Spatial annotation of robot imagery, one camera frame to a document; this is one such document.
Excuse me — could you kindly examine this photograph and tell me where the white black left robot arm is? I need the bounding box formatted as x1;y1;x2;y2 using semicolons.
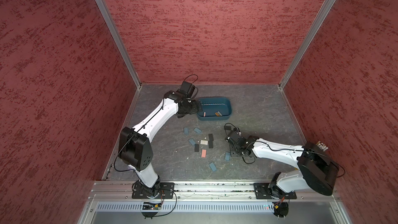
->
115;90;202;199

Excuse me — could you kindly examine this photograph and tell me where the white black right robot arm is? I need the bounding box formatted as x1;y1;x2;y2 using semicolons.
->
226;131;341;200

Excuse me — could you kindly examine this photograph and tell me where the blue eraser front right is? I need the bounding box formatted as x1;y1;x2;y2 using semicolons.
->
224;152;231;161

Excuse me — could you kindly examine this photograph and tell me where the blue eraser upright top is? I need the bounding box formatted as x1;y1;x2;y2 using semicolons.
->
183;127;189;135

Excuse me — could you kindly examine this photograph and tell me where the teal plastic storage box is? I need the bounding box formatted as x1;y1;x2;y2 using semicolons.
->
197;96;232;121

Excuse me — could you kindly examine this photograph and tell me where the blue eraser tilted top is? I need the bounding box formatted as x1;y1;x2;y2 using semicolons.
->
193;128;202;134

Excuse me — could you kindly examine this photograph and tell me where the black eraser lower centre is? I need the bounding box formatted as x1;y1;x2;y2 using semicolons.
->
208;141;214;149

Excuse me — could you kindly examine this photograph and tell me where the blue eraser centre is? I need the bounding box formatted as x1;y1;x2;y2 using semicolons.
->
189;139;197;146

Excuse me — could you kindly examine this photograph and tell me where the black eraser left centre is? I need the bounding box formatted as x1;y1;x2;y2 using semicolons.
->
194;144;200;152

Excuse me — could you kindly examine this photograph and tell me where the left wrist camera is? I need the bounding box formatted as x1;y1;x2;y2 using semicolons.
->
178;74;199;99

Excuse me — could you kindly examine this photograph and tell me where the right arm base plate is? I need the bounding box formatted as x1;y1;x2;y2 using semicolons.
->
254;183;297;200

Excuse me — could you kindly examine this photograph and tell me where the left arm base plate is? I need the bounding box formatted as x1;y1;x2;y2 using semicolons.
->
132;181;175;200

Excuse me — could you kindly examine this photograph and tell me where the aluminium front rail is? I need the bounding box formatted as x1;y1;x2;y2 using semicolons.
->
88;180;342;202

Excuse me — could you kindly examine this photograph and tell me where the left corner aluminium post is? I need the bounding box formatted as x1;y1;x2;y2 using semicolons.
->
95;0;142;90

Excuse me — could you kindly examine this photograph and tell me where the corner aluminium post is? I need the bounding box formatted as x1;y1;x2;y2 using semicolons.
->
95;0;142;90
279;0;336;91

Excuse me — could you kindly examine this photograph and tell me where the right corner aluminium post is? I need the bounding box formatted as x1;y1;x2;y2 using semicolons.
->
279;0;336;91

